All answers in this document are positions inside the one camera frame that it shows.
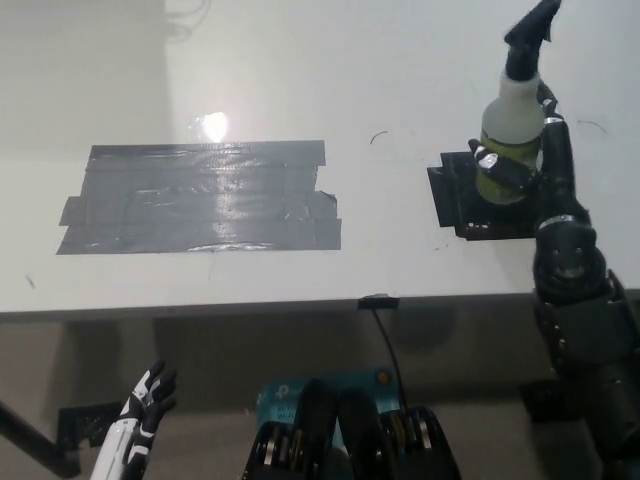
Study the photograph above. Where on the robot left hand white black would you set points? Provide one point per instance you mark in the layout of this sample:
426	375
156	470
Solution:
145	415

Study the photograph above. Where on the robot right hand black silver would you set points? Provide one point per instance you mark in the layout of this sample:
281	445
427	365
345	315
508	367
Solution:
570	270

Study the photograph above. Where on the spray bottle with green label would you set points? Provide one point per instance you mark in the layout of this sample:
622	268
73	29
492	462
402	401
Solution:
510	125

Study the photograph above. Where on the robot torso black and teal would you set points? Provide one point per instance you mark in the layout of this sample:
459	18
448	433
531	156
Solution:
355	435

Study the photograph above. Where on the black table leg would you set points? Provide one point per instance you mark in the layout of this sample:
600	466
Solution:
35	440

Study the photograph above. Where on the small black tape patch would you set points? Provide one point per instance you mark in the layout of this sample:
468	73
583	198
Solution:
450	200

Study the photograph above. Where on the black clip on table edge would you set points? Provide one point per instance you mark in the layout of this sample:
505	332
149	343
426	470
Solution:
378	301

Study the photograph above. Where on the large grey tape patch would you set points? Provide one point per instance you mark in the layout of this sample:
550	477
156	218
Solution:
200	200

